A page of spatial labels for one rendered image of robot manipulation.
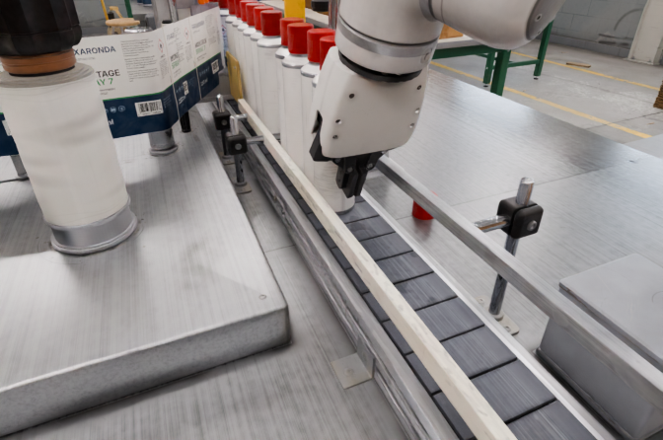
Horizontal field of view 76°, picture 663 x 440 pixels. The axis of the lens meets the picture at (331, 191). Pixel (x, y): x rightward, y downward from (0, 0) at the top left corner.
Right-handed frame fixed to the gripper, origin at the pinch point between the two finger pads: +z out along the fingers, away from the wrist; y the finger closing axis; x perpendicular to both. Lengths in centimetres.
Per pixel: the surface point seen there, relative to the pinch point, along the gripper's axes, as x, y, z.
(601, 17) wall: -324, -529, 172
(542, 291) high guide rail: 21.6, -3.1, -9.8
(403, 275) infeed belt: 12.1, -0.9, 2.4
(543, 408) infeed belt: 27.4, -2.5, -3.2
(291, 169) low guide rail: -8.3, 3.9, 6.1
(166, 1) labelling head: -60, 13, 7
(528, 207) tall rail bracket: 14.0, -9.4, -7.9
